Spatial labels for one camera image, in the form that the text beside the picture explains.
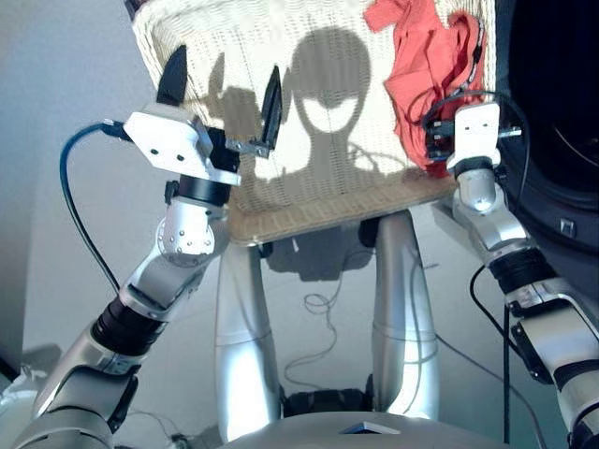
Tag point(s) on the orange red garment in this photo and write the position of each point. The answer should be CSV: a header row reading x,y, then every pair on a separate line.
x,y
421,70

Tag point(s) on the pale woven laundry basket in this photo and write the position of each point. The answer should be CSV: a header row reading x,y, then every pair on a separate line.
x,y
281,215

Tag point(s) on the silver robot leg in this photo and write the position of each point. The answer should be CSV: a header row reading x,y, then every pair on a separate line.
x,y
402,327
243,355

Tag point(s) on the black robot waist block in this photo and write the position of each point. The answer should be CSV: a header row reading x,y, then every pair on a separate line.
x,y
327,401

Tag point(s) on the silver robot torso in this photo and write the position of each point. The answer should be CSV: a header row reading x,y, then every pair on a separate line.
x,y
365,435

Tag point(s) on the white rounded floor object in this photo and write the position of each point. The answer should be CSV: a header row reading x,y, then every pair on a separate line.
x,y
18,393

